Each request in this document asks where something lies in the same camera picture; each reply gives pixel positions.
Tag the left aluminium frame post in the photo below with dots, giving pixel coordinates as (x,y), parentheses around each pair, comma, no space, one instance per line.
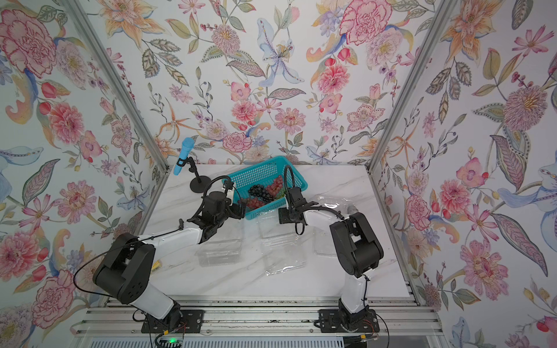
(85,28)

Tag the black grape bunch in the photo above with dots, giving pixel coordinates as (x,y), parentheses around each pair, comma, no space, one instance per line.
(261,193)

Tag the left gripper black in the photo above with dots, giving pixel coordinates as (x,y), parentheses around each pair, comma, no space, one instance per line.
(238,213)

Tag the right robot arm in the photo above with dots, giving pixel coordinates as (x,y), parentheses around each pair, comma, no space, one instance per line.
(358,251)

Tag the red grape bunch back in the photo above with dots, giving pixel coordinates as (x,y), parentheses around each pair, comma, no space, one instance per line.
(276,187)

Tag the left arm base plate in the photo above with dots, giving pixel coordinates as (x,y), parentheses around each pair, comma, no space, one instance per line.
(183,322)

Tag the red grape bunch front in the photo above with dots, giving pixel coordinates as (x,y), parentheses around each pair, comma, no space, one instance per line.
(254,203)

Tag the clear clamshell container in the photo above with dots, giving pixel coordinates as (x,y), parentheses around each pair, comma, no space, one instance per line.
(323,244)
(224,248)
(281,247)

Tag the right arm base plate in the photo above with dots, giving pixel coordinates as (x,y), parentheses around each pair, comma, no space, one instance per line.
(340,322)

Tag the red grape bunch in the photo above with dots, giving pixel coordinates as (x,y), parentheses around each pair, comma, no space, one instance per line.
(254,203)
(276,187)

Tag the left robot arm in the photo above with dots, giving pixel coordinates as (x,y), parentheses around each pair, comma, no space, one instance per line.
(124,273)

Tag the teal plastic mesh basket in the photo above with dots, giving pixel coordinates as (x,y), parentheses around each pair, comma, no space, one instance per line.
(264,173)

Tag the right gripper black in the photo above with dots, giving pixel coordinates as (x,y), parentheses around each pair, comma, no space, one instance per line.
(283,215)

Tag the black microphone stand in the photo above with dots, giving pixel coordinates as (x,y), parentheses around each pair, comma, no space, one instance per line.
(200,182)

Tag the right aluminium frame post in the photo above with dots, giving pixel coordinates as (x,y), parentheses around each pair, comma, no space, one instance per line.
(439,21)

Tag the aluminium frame post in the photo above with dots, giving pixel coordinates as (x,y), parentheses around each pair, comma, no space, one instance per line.
(85,28)
(439,21)

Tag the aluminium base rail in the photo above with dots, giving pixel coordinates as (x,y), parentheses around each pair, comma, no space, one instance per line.
(267,317)

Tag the blue microphone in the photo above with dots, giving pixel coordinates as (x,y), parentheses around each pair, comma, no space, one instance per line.
(187,146)

